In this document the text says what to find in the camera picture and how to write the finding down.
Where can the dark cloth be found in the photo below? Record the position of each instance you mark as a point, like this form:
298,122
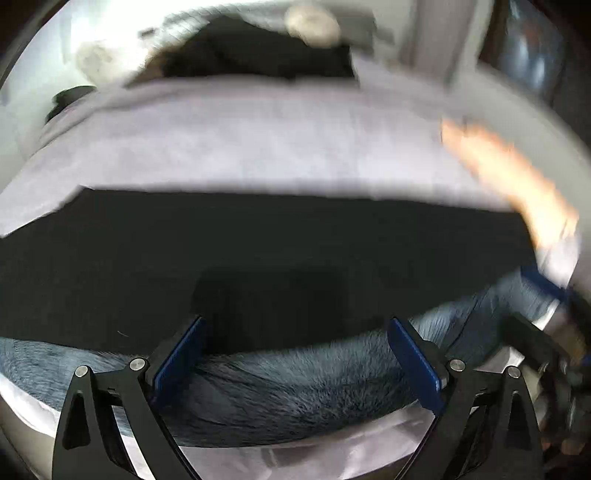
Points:
69,99

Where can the black pants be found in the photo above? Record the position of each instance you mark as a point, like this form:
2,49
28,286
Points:
277,249

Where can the grey curtain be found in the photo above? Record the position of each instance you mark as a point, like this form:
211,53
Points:
438,32

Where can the pile of black clothes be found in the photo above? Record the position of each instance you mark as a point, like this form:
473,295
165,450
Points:
258,50

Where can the blurred bare limb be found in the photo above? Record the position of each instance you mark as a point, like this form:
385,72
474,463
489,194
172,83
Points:
508,170

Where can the white pillow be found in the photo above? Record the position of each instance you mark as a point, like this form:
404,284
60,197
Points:
97,60

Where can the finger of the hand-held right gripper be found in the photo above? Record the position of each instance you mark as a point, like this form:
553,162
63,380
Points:
531,339
545,284

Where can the bed with lilac sheet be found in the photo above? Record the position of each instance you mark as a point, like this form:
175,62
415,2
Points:
258,134

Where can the blue denim jeans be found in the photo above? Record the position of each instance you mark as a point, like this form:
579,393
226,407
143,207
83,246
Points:
295,392

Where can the brown garment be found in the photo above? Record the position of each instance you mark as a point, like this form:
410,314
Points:
157,64

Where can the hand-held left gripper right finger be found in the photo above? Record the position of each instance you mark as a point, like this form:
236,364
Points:
415,364

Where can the dark framed wall picture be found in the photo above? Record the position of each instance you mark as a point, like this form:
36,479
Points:
531,50

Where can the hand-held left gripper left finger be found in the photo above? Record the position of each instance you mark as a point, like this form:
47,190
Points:
180,364

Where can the round cream cushion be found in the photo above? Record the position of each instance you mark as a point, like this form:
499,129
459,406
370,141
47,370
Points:
311,23

